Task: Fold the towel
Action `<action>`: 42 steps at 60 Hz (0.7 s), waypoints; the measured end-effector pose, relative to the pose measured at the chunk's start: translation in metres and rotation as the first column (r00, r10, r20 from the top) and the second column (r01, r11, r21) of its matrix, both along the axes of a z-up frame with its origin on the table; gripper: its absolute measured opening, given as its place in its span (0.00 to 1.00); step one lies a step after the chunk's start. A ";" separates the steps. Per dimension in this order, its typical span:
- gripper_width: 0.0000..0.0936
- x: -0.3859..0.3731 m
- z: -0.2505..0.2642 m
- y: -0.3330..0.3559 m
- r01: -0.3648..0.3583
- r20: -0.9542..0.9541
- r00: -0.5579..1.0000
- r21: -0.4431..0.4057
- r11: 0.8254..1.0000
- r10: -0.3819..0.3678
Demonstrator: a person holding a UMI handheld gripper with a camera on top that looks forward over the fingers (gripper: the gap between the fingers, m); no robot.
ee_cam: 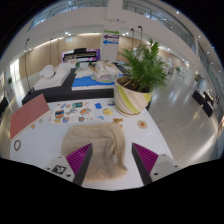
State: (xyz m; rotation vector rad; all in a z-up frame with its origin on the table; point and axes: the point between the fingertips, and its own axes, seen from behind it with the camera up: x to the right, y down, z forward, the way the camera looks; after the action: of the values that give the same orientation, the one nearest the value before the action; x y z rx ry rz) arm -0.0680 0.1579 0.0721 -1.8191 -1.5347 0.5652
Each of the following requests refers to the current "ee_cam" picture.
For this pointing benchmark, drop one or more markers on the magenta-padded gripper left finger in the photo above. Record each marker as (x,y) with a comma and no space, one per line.
(78,160)

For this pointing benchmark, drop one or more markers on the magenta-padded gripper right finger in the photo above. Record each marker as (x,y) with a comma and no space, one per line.
(146,160)

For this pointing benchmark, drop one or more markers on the beige knitted towel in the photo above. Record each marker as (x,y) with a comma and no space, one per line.
(100,143)

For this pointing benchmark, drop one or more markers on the small round orange sticker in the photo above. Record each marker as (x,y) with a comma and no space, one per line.
(142,124)

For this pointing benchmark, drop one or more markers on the colourful sticker sheet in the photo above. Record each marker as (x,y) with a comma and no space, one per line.
(71,111)

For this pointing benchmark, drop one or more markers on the small brown figure sticker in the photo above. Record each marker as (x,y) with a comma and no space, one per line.
(117,120)

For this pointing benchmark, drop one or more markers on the potted plant in striped pot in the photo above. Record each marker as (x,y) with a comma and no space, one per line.
(130,100)

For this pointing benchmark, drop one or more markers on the pink rectangular board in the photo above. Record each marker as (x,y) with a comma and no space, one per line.
(28,115)

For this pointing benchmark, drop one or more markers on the black display platform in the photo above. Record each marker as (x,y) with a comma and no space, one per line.
(66,93)

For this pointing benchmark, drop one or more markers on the blue-based architectural model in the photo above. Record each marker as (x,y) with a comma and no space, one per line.
(83,82)

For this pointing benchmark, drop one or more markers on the group of black benches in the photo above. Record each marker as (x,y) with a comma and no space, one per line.
(201,101)

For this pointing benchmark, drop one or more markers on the white layered architectural model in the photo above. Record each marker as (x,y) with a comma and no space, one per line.
(50,81)

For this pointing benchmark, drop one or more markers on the group of black chairs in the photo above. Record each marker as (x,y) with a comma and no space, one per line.
(2,106)

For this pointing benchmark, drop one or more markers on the white long architectural model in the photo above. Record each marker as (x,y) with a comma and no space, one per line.
(105,70)

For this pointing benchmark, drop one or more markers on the distant potted plant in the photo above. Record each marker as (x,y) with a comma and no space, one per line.
(9,80)

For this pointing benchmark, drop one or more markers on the black piano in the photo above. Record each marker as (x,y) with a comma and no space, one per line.
(80,53)

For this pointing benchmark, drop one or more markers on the tall black light stand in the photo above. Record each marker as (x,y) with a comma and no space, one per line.
(26,63)

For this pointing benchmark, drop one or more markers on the blue arrow sign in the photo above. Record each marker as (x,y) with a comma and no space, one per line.
(110,42)

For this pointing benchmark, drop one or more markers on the purple arrow sign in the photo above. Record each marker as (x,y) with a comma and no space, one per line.
(111,37)

